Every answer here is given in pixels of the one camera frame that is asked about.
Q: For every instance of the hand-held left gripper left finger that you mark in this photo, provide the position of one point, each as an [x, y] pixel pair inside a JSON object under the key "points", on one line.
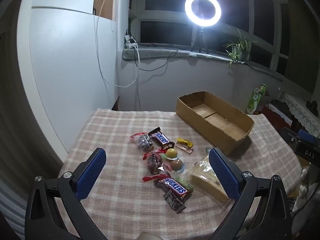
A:
{"points": [[91, 172]]}

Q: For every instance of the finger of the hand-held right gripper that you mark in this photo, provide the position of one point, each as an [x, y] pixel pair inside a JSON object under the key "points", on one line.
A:
{"points": [[305, 134]]}

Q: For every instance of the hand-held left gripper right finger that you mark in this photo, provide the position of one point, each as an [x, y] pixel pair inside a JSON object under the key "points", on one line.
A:
{"points": [[222, 172]]}

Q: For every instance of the clear cracker packet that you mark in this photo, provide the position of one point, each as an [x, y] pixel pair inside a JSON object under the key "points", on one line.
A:
{"points": [[205, 180]]}

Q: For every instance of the green snack packet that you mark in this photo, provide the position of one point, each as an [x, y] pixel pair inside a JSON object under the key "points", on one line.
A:
{"points": [[187, 183]]}

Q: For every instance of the brown jelly cup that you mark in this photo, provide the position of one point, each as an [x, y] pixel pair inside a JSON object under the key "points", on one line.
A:
{"points": [[177, 165]]}

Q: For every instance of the yellow and pink snack packet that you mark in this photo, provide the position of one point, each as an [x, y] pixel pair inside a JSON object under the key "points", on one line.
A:
{"points": [[184, 145]]}

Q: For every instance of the cardboard box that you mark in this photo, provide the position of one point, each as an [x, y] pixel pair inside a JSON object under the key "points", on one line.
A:
{"points": [[200, 127]]}

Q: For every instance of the brown chocolate bar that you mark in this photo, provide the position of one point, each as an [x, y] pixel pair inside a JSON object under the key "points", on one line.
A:
{"points": [[172, 185], [161, 140]]}

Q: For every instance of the yellow jelly cup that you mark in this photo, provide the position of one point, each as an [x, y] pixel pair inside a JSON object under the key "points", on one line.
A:
{"points": [[171, 153]]}

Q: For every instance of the small dark patterned packet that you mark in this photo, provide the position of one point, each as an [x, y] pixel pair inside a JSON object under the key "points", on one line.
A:
{"points": [[174, 201]]}

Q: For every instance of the red-ended clear candy packet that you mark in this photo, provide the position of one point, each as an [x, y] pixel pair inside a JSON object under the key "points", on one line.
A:
{"points": [[143, 142], [153, 163]]}

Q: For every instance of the person's right hand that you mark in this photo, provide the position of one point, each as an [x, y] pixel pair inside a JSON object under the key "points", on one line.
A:
{"points": [[303, 187]]}

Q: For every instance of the white lace cloth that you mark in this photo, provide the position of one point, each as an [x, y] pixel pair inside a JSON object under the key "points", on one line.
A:
{"points": [[300, 107]]}

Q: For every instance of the pink checked tablecloth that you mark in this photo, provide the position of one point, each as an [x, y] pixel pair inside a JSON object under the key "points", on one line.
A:
{"points": [[120, 185]]}

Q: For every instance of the red bag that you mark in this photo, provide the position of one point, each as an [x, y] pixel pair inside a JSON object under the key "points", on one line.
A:
{"points": [[268, 110]]}

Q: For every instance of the green printed bag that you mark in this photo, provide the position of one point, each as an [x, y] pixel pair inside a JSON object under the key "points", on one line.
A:
{"points": [[255, 98]]}

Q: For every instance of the white refrigerator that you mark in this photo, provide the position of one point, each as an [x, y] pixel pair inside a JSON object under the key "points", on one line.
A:
{"points": [[57, 67]]}

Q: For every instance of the potted spider plant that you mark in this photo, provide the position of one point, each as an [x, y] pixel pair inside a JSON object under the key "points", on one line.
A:
{"points": [[237, 46]]}

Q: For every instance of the black tripod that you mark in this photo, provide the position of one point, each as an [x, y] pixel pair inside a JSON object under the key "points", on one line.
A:
{"points": [[200, 41]]}

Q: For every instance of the stone windowsill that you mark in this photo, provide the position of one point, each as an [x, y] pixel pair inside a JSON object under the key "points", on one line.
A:
{"points": [[160, 53]]}

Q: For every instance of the white power strip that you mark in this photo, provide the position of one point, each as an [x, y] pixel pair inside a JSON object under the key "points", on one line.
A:
{"points": [[130, 41]]}

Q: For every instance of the window frame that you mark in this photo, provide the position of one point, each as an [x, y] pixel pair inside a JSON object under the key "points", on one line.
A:
{"points": [[250, 27]]}

